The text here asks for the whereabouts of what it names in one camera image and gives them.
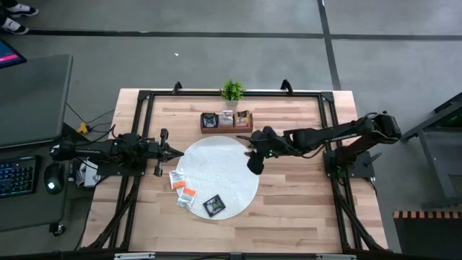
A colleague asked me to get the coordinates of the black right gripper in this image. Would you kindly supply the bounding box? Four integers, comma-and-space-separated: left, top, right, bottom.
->
236, 126, 277, 176

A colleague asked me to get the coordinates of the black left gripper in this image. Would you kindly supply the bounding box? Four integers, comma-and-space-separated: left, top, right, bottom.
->
145, 128, 185, 178

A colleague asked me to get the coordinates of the white orange Tazo tea packet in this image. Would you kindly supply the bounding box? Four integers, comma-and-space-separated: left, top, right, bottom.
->
168, 168, 187, 190
176, 186, 198, 209
219, 110, 235, 128

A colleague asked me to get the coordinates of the Ahmad mango tea packet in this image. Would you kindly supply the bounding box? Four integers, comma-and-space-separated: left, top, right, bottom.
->
235, 110, 251, 128

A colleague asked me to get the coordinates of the Ahmad blackcurrant tea packet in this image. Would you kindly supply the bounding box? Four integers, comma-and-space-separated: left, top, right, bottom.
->
201, 112, 219, 129
202, 194, 227, 218

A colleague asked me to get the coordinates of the wooden tea organizer box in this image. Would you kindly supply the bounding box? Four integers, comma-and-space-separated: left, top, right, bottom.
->
200, 110, 254, 135

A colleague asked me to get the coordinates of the round white plate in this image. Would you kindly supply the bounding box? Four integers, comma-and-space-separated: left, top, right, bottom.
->
175, 135, 260, 220

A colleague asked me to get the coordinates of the small potted green plant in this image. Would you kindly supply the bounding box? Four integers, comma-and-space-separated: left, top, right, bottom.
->
219, 79, 246, 108

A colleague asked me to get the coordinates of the white adapter box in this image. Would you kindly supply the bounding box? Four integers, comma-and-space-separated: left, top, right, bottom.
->
75, 158, 100, 189

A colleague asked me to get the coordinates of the black computer mouse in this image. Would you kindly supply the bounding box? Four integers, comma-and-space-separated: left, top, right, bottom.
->
43, 162, 66, 195

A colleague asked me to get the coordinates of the black caster wheel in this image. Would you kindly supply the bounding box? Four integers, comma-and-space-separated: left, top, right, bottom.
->
49, 222, 66, 238

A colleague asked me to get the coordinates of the grey desk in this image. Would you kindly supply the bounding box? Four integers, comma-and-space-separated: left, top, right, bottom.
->
0, 53, 75, 234

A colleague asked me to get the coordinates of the backlit black keyboard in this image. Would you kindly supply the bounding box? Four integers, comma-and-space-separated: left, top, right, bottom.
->
0, 155, 41, 199

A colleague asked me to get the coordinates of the grey metal cart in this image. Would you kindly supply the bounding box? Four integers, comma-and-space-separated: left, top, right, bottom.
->
399, 92, 462, 209

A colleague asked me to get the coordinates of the screen with pink stripe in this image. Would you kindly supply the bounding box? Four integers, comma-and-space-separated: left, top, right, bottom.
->
0, 38, 28, 69

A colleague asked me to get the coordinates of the dark cabinet with striped edge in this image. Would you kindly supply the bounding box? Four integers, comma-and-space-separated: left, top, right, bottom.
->
392, 210, 462, 260

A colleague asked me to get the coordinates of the person's shoe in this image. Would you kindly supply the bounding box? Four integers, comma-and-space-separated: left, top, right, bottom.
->
5, 2, 40, 18
0, 17, 30, 36

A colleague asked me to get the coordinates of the black metal rig frame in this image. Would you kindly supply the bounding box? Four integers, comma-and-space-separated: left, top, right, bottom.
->
81, 79, 389, 254

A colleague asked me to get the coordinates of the silver frame bracket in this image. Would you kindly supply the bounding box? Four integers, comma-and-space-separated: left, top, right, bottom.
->
315, 252, 358, 260
113, 251, 156, 260

